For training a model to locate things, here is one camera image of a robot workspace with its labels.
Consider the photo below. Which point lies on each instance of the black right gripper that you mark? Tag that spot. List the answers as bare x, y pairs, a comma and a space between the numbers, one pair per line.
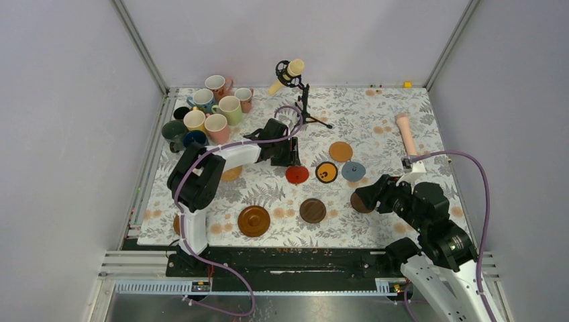
382, 191

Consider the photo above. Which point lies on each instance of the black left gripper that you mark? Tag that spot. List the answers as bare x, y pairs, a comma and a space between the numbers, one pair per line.
290, 157

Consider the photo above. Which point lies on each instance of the red round coaster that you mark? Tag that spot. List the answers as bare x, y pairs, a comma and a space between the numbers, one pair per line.
297, 174

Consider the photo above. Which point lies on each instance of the blue round coaster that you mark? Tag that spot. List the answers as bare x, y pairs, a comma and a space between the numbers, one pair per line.
353, 171

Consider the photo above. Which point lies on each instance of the orange black face coaster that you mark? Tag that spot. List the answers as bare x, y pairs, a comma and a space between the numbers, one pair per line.
326, 172

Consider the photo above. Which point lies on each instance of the woven rattan coaster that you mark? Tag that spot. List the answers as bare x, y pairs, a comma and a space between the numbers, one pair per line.
231, 174

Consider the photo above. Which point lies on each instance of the light wooden round coaster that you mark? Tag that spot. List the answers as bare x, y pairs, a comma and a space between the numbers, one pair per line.
340, 151

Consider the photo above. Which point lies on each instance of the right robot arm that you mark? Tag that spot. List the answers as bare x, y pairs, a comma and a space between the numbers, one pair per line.
442, 263

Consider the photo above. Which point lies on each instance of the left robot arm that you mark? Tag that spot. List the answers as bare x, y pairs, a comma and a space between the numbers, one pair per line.
196, 177

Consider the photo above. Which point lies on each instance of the dark brown right coaster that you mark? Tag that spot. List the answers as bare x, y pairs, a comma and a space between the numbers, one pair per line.
358, 205

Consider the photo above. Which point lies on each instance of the dark brown coaster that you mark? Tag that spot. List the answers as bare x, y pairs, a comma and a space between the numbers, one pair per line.
358, 205
312, 210

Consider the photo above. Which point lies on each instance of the dark brown middle coaster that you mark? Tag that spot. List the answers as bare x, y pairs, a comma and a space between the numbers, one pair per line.
312, 210

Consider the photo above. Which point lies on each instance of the brown wooden left coaster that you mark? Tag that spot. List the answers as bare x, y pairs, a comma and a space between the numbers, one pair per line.
176, 224

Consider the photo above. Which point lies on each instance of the floral table mat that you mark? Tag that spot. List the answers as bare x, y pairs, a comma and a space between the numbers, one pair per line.
363, 118

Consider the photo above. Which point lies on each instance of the small pink mug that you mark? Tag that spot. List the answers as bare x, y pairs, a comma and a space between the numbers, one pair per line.
245, 95

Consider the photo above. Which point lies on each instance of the light green mug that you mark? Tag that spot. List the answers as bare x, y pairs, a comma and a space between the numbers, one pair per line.
230, 108

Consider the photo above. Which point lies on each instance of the brown wooden knob lid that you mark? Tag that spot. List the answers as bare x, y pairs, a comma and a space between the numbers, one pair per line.
254, 221

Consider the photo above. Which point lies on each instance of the pink cylindrical roller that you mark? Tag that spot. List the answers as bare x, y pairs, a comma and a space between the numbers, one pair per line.
402, 121

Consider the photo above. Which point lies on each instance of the black microphone tripod stand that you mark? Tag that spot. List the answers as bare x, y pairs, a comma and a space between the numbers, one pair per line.
305, 117

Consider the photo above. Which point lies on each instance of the dark blue mug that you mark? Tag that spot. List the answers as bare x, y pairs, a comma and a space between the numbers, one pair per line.
195, 136

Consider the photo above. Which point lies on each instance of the cream microphone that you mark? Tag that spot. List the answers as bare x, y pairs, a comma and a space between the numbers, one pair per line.
288, 74

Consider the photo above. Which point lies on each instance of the yellow mug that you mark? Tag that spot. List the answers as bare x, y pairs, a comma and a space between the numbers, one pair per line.
195, 121

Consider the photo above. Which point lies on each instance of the blue patterned mug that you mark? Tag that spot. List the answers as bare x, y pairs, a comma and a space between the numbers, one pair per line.
203, 99

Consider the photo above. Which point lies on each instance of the black mug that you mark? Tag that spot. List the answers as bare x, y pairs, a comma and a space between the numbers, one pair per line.
180, 112

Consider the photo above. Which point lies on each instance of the dark green mug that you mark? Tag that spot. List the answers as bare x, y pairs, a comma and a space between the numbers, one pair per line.
174, 132

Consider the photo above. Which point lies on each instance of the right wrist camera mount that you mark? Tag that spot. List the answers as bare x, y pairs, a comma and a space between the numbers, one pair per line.
414, 170

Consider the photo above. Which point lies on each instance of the salmon mug with handle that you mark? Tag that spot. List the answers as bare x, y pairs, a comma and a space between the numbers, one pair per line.
220, 86

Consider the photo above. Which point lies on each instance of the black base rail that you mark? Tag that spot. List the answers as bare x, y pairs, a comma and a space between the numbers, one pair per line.
288, 270

